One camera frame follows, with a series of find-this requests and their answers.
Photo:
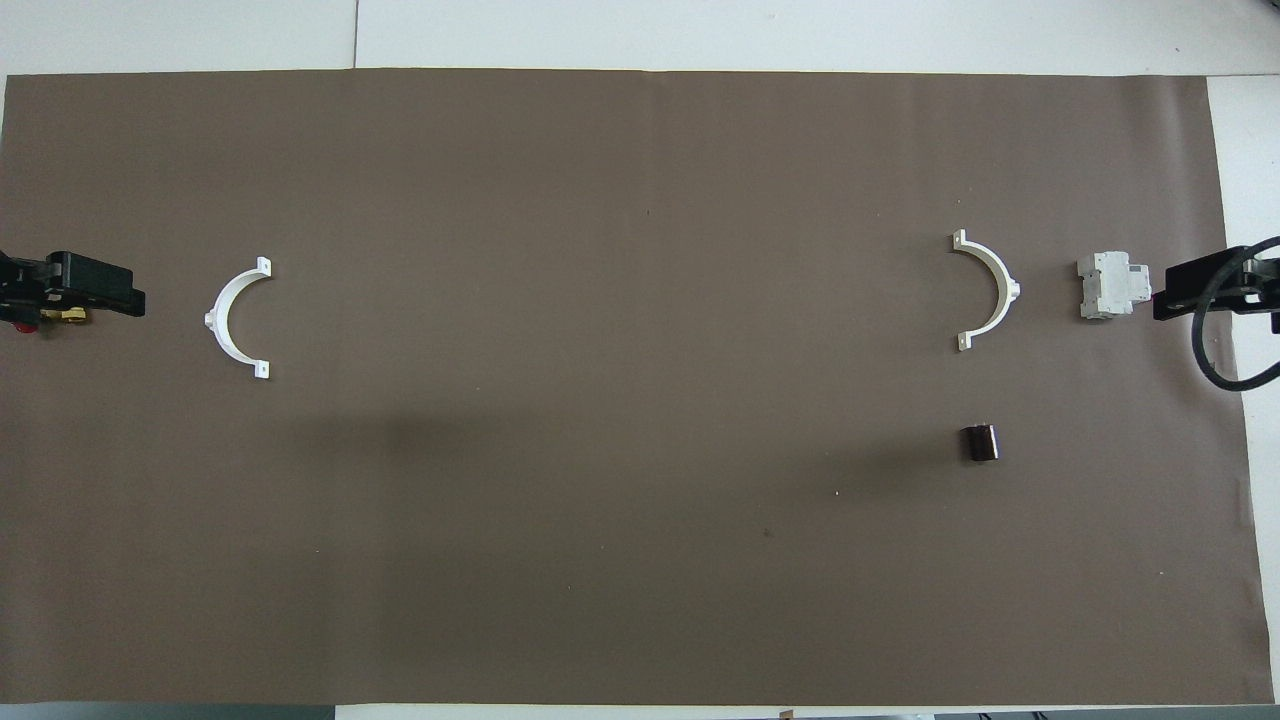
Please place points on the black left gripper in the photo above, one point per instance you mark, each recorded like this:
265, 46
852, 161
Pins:
22, 280

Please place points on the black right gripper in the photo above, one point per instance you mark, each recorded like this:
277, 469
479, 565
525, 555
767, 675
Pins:
1265, 290

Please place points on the white half pipe clamp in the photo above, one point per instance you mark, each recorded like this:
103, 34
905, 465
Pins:
1007, 290
220, 320

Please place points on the grey circuit breaker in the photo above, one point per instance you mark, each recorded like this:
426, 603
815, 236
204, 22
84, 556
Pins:
1105, 285

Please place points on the small dark brown cylinder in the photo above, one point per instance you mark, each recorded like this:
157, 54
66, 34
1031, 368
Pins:
980, 444

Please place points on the brown table mat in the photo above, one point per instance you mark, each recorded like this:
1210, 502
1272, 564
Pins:
600, 450

